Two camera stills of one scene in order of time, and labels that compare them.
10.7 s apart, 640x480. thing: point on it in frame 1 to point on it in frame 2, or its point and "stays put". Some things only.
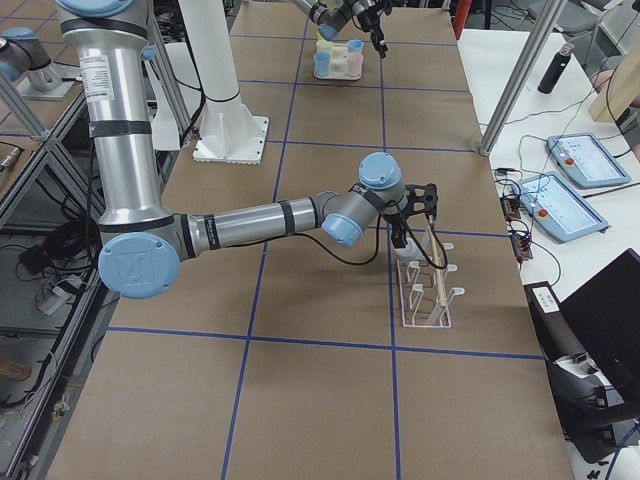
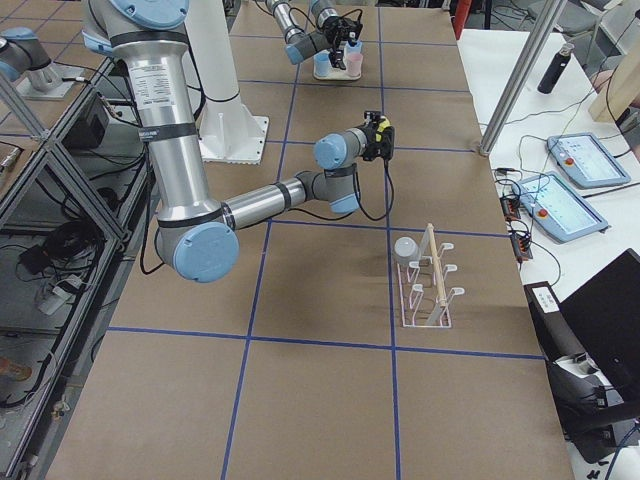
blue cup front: [322, 61] stays put
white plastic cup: [410, 252] stays put
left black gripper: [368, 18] to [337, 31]
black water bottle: [553, 73] stays put
